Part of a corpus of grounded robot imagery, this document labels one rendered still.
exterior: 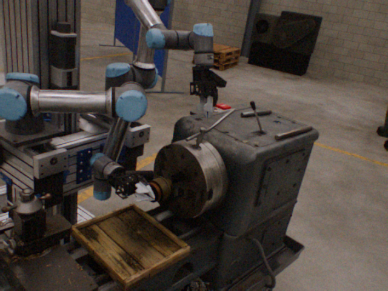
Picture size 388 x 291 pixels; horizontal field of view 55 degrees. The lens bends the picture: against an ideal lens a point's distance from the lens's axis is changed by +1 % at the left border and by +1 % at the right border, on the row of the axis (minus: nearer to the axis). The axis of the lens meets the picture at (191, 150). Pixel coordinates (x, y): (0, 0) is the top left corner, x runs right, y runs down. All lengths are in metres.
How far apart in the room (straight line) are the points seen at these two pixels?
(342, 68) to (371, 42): 0.95
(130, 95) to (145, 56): 0.55
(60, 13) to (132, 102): 0.62
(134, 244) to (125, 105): 0.52
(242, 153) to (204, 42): 0.45
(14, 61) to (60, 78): 0.24
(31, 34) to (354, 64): 10.22
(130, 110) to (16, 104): 0.39
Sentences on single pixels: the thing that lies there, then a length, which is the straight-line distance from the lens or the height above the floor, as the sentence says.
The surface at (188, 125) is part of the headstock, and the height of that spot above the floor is 1.24.
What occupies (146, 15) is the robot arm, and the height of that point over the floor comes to 1.66.
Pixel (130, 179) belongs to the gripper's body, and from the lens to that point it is 1.41.
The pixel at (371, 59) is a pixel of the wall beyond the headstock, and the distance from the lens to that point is 11.32.
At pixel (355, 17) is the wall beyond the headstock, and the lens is 11.32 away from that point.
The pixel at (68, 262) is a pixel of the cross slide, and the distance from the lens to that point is 1.25.
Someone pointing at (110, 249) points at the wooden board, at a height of 0.89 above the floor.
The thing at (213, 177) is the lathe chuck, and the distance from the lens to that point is 1.40.
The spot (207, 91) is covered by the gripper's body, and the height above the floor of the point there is 1.44.
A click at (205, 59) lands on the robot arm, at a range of 1.45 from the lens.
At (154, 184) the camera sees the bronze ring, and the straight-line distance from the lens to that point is 1.38.
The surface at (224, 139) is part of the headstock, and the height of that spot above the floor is 1.25.
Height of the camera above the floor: 1.80
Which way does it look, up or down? 24 degrees down
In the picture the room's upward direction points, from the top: 9 degrees clockwise
